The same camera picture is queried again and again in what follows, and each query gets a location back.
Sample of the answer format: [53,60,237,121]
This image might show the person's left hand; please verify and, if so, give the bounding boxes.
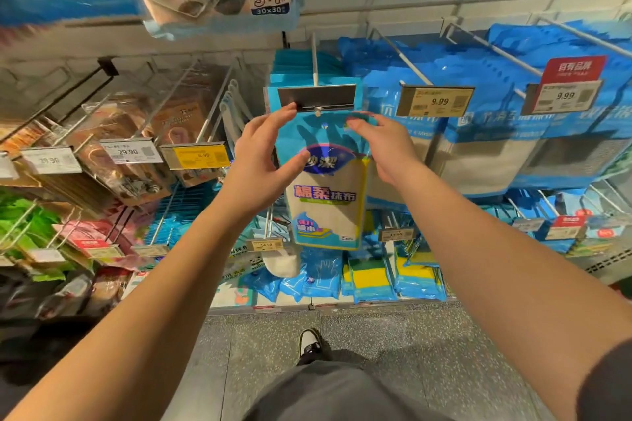
[222,103,313,216]

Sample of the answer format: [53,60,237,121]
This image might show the person's right hand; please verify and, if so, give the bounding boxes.
[346,114,422,189]

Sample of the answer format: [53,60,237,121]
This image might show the teal multicolour cloth packets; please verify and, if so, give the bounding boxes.
[265,49,367,117]
[275,110,373,252]

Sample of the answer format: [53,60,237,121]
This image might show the blue antibacterial cloth packets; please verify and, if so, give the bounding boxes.
[338,36,465,206]

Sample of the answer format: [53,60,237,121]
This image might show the blue steel-cloth packets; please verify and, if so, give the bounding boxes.
[488,23,632,60]

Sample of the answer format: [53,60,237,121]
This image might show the person's right forearm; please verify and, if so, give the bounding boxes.
[380,164,632,421]

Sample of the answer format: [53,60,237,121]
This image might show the small yellowish shelf tag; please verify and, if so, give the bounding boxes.
[247,237,284,253]

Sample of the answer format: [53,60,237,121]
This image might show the person's black shoe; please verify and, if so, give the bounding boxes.
[296,327,333,366]

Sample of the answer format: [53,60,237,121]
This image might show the person's grey trousers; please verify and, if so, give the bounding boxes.
[245,357,456,421]

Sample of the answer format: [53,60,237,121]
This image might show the person's dark right sleeve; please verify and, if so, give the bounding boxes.
[577,337,632,421]

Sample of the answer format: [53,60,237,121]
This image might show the bright yellow price tag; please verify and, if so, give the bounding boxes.
[160,142,232,172]

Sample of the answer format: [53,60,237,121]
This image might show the yellowish price tag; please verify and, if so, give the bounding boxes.
[397,86,476,120]
[277,84,359,112]

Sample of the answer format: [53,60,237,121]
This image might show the metal peg hook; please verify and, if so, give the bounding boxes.
[533,13,632,62]
[441,19,531,84]
[370,26,434,87]
[309,33,321,87]

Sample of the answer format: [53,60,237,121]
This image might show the blue glove packets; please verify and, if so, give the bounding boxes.
[237,248,344,305]

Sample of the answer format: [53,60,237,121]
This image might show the yellow green sponge packets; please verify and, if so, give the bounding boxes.
[340,253,448,305]

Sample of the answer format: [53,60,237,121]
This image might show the hanging brownish packets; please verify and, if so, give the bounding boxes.
[0,61,230,206]

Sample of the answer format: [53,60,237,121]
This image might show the pink goods pile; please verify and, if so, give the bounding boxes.
[54,203,149,271]

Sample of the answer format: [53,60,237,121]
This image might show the red white price tag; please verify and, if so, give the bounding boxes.
[521,55,606,117]

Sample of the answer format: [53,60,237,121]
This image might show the striped sponge packets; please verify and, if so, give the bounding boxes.
[484,189,629,259]

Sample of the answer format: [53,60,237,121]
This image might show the hanging green packets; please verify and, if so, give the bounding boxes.
[0,193,63,255]

